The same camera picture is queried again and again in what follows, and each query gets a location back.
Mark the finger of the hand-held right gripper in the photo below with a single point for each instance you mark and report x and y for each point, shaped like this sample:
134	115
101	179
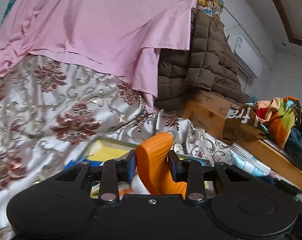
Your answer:
301	197

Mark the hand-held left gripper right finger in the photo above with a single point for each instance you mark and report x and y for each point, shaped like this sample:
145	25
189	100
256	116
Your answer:
172	166

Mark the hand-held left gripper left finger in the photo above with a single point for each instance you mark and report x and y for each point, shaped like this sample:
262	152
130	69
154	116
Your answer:
132	165

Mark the orange plastic cup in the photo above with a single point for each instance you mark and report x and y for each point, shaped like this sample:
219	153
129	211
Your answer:
153	160

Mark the grey metal storage box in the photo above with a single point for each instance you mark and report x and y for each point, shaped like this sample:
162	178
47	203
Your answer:
116	141

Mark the cartoon printed towel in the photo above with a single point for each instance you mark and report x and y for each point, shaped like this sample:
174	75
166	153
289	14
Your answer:
111	152

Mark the blue denim jeans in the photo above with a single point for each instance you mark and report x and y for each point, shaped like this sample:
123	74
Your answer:
298	145

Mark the light blue striped sheet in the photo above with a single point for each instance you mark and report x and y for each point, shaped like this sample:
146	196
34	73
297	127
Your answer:
248	165

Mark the colourful patchwork cloth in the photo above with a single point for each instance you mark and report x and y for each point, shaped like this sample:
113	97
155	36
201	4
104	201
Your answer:
278	120

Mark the brown bag white print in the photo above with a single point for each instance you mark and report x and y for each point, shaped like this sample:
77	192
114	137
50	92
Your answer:
243	125

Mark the floral satin blanket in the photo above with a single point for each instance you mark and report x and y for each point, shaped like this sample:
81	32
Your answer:
41	110

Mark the brown quilted jacket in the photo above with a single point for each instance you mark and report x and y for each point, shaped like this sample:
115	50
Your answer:
205	60

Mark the white air conditioner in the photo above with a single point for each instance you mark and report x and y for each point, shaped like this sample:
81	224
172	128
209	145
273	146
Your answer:
248	55

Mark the pink bed sheet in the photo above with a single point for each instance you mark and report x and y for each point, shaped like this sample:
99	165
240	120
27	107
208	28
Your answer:
91	25

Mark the cartoon wall poster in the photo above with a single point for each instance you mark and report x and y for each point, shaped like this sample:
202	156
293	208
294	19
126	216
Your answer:
210	1

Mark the teal patterned wall poster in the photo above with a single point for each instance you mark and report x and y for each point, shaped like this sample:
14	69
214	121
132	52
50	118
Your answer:
12	3

